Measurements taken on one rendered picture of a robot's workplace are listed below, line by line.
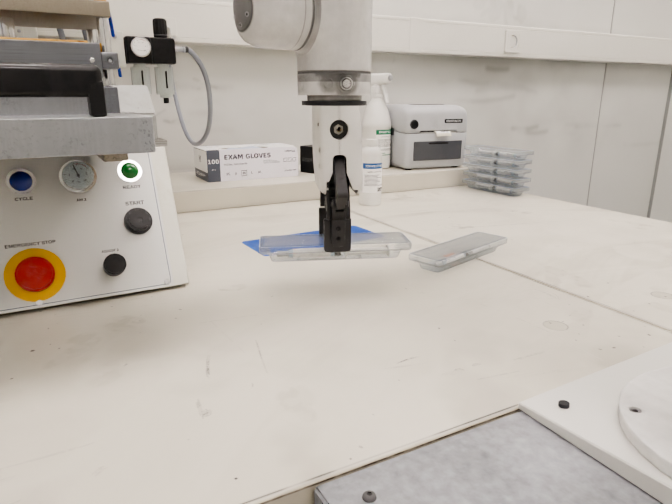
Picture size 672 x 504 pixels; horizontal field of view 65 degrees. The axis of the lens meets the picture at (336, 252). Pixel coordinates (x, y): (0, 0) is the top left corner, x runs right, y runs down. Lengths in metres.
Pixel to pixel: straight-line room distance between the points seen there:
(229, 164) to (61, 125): 0.82
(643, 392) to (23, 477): 0.44
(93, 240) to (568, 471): 0.55
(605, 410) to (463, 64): 1.55
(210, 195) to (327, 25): 0.65
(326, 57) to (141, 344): 0.35
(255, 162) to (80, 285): 0.69
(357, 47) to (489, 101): 1.41
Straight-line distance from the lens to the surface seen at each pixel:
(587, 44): 2.26
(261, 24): 0.56
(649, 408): 0.45
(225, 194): 1.18
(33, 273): 0.69
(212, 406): 0.45
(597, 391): 0.48
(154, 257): 0.70
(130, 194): 0.72
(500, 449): 0.41
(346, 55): 0.60
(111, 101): 0.59
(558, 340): 0.58
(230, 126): 1.50
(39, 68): 0.47
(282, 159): 1.31
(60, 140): 0.47
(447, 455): 0.40
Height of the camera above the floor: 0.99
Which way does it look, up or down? 16 degrees down
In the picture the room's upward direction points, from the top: straight up
